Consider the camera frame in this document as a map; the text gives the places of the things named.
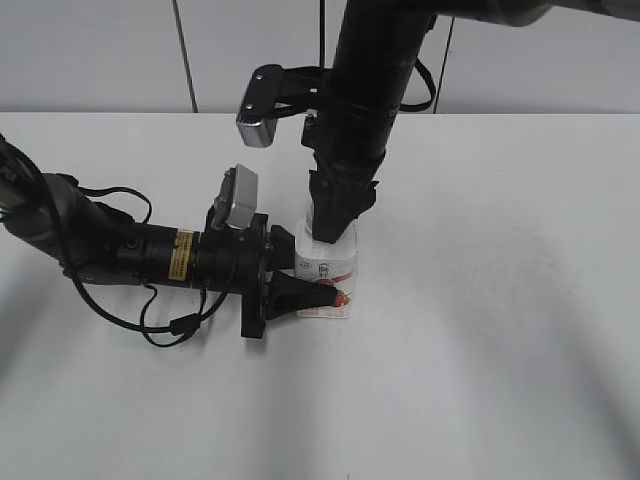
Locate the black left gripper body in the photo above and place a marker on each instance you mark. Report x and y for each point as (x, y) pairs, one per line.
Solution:
(233, 261)

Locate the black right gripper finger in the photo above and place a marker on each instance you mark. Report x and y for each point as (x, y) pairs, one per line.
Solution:
(366, 199)
(334, 201)

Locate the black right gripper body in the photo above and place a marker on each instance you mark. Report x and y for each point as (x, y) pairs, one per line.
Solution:
(348, 146)

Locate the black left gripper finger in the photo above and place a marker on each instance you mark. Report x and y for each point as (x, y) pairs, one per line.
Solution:
(281, 252)
(287, 294)

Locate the white strawberry yogurt bottle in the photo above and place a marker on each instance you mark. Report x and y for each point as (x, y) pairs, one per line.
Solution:
(328, 264)

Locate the white plastic bottle cap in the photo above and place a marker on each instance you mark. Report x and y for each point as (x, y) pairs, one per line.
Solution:
(309, 219)

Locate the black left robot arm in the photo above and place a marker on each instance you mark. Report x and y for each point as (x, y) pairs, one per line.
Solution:
(97, 244)

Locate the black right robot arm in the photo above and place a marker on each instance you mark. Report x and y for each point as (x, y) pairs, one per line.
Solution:
(352, 105)

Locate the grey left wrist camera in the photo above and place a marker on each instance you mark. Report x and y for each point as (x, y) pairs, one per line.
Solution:
(236, 202)

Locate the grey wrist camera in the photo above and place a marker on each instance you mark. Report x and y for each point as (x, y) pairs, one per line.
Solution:
(255, 120)
(236, 202)

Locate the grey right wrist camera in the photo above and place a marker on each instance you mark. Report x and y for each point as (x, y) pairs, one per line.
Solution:
(255, 120)

